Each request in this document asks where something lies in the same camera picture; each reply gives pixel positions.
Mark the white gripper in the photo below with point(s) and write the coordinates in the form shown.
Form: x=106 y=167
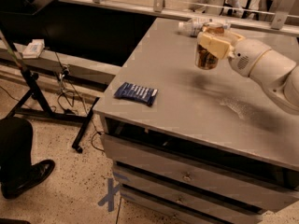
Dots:
x=248 y=56

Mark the orange soda can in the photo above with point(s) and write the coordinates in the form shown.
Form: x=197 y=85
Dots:
x=204 y=59

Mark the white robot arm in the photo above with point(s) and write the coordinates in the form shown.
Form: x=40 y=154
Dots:
x=276 y=74

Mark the clear plastic water bottle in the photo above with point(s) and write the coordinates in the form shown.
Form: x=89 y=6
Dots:
x=193 y=26

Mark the blue snack packet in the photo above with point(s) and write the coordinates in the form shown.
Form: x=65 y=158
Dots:
x=136 y=93

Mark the grey top drawer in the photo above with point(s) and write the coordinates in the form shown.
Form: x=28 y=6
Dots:
x=216 y=180

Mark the grey drawer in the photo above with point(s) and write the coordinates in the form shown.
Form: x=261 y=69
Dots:
x=216 y=180
x=225 y=210
x=164 y=207

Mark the grey middle drawer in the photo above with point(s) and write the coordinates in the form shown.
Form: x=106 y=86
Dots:
x=225 y=210

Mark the grey bottom drawer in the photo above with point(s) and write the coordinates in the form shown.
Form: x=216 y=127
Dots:
x=164 y=207

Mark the white box on ledge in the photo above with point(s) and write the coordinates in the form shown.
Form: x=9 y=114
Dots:
x=33 y=49

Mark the blue tape cross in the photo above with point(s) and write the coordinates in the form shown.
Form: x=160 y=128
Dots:
x=108 y=199

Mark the black metal stand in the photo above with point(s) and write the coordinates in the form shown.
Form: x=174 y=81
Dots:
x=34 y=103

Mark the black trouser leg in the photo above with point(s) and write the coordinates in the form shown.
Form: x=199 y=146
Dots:
x=16 y=137

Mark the black leather shoe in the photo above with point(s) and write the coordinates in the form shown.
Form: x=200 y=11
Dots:
x=35 y=176

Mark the black office chair base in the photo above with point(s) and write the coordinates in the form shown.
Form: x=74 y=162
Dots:
x=13 y=221

